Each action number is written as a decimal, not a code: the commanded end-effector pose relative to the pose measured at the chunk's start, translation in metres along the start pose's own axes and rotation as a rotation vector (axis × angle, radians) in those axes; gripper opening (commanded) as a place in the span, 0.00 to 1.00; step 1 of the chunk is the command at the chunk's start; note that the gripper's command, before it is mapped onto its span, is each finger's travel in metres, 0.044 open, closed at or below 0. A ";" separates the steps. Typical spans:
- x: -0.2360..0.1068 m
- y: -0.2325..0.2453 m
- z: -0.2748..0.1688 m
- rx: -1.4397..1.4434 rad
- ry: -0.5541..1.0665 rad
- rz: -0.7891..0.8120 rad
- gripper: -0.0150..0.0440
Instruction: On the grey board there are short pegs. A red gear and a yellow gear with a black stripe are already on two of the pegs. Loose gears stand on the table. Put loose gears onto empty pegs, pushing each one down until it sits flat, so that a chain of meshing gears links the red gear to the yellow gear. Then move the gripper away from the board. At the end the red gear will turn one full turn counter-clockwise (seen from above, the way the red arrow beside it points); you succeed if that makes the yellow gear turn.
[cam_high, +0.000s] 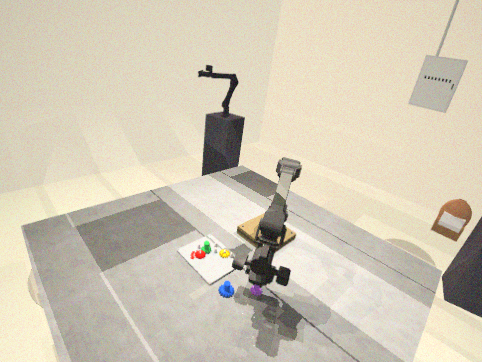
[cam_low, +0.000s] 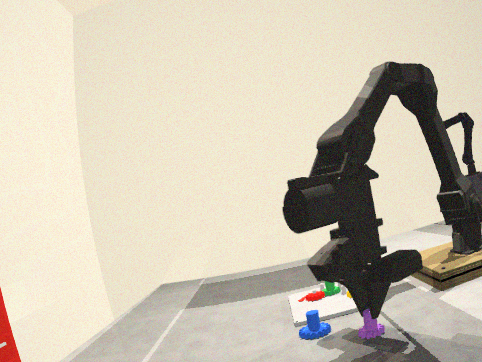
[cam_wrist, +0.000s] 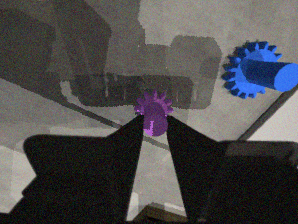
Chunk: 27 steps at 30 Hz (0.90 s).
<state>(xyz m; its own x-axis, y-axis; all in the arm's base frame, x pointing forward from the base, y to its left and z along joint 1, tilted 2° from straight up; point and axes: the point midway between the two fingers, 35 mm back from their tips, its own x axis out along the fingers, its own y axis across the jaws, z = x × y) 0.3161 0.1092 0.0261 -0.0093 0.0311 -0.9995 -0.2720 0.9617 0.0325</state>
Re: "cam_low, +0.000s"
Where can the green gear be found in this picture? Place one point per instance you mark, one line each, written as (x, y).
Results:
(331, 289)

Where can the red gear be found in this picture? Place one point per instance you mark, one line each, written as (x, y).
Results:
(316, 296)

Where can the blue gear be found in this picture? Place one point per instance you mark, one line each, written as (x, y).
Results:
(314, 328)

